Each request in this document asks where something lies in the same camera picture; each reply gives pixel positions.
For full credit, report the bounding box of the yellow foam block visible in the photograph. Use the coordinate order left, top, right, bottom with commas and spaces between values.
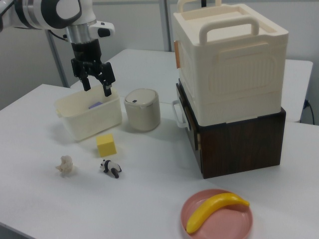
96, 133, 117, 157

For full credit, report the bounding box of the dark wooden drawer cabinet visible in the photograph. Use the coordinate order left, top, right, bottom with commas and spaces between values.
175, 83, 287, 180

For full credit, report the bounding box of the yellow toy banana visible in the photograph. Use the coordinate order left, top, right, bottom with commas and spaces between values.
186, 192, 250, 234

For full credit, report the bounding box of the white drawer handle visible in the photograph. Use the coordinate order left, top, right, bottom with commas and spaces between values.
171, 99, 190, 128

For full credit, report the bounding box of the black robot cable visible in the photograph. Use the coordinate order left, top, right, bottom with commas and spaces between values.
48, 29, 70, 41

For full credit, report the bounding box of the pink plate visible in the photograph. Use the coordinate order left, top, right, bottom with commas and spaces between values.
180, 189, 254, 239

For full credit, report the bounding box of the beige small trash can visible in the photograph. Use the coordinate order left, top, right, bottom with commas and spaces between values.
124, 88, 160, 132

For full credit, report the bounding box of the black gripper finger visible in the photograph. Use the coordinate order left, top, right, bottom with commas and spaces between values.
94, 62, 117, 98
71, 59, 92, 92

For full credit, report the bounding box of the black wall plug cable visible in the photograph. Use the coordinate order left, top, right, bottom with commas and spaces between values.
303, 99, 315, 124

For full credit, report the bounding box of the cream plastic open bin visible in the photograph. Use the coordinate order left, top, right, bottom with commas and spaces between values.
54, 87, 122, 143

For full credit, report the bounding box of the toy panda figure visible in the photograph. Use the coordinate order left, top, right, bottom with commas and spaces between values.
100, 159, 123, 179

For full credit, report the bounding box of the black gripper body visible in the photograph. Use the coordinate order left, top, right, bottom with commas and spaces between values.
71, 39, 103, 66

